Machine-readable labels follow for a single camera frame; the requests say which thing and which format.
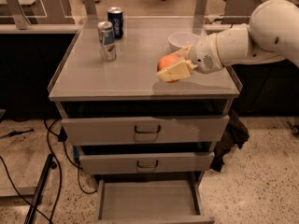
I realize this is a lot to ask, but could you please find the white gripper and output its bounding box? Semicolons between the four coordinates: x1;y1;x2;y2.
160;35;223;82

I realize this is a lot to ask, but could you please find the orange fruit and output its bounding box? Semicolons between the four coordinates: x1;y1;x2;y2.
157;55;179;83

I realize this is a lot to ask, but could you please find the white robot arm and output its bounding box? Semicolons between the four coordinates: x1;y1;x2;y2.
157;0;299;83

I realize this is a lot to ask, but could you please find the grey drawer cabinet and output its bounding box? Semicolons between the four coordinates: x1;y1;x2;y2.
47;16;243;185

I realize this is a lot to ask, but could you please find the top grey drawer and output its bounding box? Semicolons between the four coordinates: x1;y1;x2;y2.
62;115;229;146

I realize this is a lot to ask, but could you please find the grey drawer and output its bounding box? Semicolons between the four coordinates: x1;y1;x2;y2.
79;152;214;175
62;115;229;146
94;179;215;224

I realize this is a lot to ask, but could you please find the middle grey drawer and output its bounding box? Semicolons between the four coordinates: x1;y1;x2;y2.
79;152;214;175

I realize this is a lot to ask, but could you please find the bottom grey drawer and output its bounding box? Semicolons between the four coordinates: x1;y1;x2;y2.
94;179;215;224

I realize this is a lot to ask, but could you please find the white ceramic bowl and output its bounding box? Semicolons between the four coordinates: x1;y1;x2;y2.
168;32;200;51

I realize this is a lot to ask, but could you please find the silver soda can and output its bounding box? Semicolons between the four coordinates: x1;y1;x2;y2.
97;21;116;62

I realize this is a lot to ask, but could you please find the blue pepsi can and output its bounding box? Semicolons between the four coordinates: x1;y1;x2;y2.
107;7;123;39

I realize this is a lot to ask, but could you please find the dark cloth on floor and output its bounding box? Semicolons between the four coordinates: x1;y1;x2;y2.
210;109;249;172

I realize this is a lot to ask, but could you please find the black bar on floor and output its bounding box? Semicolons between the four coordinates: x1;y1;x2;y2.
24;154;53;224

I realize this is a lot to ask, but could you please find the right grey support post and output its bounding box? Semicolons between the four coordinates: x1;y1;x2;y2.
194;0;207;20

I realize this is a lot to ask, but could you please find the grey support post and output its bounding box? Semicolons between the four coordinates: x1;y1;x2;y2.
83;0;97;20
194;0;207;20
6;0;30;30

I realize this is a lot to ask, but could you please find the middle grey support post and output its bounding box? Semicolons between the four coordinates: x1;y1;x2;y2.
83;0;97;20

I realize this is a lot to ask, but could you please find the black floor cable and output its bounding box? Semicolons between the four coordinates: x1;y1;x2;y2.
0;119;97;224

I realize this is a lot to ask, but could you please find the left grey support post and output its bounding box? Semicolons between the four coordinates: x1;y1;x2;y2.
6;0;30;30

